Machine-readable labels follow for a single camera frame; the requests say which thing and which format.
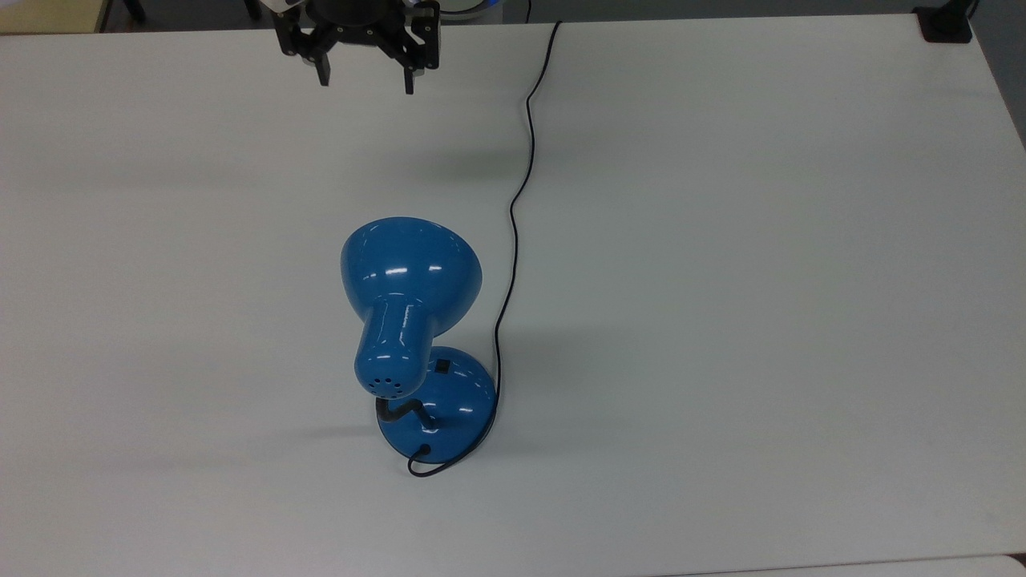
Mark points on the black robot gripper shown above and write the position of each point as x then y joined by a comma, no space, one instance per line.
353,16

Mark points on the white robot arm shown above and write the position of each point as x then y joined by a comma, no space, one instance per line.
287,5

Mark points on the blue desk lamp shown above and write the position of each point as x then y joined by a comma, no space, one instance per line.
417,320

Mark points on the beige wooden table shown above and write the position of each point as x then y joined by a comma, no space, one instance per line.
52,14

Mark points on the black lamp rocker switch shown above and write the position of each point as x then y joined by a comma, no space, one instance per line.
442,367

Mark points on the black table clamp mount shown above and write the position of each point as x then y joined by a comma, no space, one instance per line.
946,20

